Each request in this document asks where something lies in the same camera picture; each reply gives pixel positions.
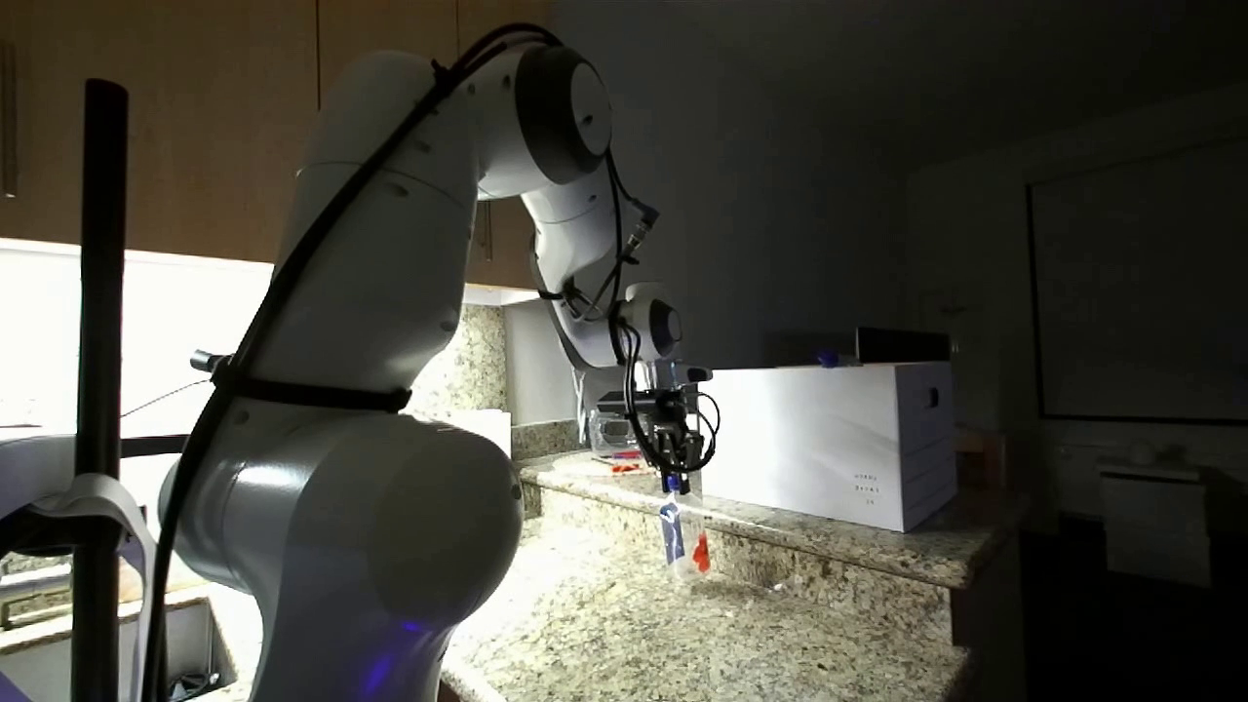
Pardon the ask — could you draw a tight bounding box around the wall whiteboard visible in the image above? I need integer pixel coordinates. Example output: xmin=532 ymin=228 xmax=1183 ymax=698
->
xmin=1026 ymin=131 xmax=1248 ymax=430

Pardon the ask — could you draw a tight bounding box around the orange tape piece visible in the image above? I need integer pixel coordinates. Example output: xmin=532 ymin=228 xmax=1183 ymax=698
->
xmin=685 ymin=525 xmax=723 ymax=581

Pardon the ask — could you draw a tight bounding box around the white pole clamp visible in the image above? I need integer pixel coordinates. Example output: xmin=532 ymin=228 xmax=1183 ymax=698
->
xmin=0 ymin=467 xmax=163 ymax=614

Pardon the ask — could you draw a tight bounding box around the white storage box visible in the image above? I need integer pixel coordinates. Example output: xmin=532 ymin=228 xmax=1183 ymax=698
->
xmin=695 ymin=360 xmax=962 ymax=538

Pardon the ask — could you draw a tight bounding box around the white wall bin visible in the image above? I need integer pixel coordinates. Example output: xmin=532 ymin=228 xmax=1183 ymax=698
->
xmin=1098 ymin=458 xmax=1218 ymax=594

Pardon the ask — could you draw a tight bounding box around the black arm strap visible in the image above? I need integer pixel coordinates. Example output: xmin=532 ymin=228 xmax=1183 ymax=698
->
xmin=193 ymin=348 xmax=419 ymax=418

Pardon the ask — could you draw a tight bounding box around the wooden wall cabinet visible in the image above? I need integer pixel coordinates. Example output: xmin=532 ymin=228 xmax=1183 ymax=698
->
xmin=0 ymin=0 xmax=568 ymax=293

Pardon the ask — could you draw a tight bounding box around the black vertical pole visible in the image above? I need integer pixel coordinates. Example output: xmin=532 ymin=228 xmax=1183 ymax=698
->
xmin=71 ymin=75 xmax=137 ymax=702

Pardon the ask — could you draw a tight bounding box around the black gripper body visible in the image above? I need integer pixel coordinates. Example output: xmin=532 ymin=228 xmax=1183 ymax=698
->
xmin=630 ymin=371 xmax=723 ymax=480

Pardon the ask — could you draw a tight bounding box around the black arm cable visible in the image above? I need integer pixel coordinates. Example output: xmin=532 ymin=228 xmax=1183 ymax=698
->
xmin=141 ymin=20 xmax=579 ymax=702

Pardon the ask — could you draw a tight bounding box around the blue cap water bottle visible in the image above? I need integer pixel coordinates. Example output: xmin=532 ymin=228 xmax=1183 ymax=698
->
xmin=654 ymin=486 xmax=695 ymax=568

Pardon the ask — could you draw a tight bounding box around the dark flat appliance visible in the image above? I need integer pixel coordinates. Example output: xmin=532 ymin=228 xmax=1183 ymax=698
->
xmin=708 ymin=322 xmax=955 ymax=374

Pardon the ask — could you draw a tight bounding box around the clear plastic container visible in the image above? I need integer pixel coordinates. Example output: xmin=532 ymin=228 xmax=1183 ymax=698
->
xmin=584 ymin=405 xmax=644 ymax=473

